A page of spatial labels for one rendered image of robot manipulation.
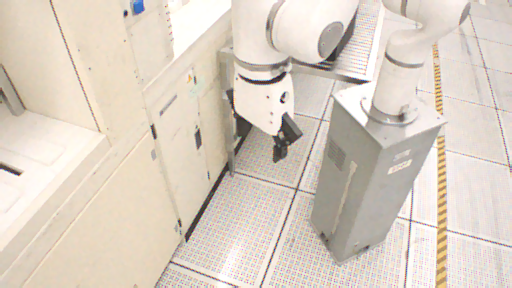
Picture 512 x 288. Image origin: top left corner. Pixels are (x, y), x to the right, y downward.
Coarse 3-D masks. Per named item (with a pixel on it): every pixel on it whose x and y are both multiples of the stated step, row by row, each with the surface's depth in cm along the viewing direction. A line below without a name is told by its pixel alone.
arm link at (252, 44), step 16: (240, 0) 41; (256, 0) 40; (272, 0) 40; (240, 16) 43; (256, 16) 41; (272, 16) 40; (240, 32) 45; (256, 32) 43; (240, 48) 46; (256, 48) 45; (272, 48) 44; (256, 64) 47; (272, 64) 47
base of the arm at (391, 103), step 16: (384, 64) 98; (384, 80) 100; (400, 80) 96; (416, 80) 97; (368, 96) 112; (384, 96) 103; (400, 96) 100; (368, 112) 107; (384, 112) 106; (400, 112) 104; (416, 112) 107
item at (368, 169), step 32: (352, 96) 114; (416, 96) 114; (352, 128) 111; (384, 128) 103; (416, 128) 103; (352, 160) 116; (384, 160) 104; (416, 160) 115; (320, 192) 147; (352, 192) 122; (384, 192) 120; (320, 224) 157; (352, 224) 129; (384, 224) 143; (352, 256) 152
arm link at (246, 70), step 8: (240, 64) 48; (248, 64) 47; (280, 64) 48; (288, 64) 48; (240, 72) 49; (248, 72) 48; (256, 72) 48; (264, 72) 48; (272, 72) 48; (280, 72) 50
